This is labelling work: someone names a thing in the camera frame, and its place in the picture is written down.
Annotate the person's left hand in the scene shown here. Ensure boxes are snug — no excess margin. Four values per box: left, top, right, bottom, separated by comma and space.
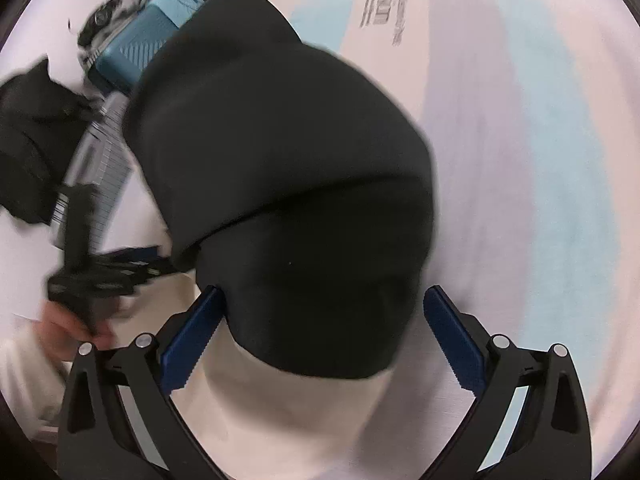
39, 302, 118, 361

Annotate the black coat on wall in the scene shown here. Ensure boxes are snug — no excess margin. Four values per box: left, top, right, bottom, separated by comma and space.
0, 57, 101, 226

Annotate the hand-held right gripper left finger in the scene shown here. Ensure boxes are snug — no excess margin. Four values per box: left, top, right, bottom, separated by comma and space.
56, 285, 226, 480

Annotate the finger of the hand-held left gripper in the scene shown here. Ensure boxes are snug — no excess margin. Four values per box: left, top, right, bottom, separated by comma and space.
122, 259, 175, 282
102, 245, 162, 263

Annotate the grey clothes pile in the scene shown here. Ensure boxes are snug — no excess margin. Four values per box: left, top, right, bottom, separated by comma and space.
67, 0, 152, 68

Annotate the light blue cloth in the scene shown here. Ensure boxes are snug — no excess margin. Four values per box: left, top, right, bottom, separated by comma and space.
150, 0, 207, 25

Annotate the cream and black hooded jacket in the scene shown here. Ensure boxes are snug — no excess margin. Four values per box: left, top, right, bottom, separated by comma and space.
0, 0, 483, 480

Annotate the silver ribbed suitcase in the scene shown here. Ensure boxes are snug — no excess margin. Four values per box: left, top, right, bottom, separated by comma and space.
50, 92, 135, 252

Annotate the bed with striped sheet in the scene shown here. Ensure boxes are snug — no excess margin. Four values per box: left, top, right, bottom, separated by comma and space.
0, 0, 640, 480

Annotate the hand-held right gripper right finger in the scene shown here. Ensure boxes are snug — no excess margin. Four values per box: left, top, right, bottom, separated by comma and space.
422, 285, 593, 480

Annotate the blue suitcase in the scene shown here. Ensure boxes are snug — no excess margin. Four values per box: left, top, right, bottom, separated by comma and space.
95, 2, 182, 95

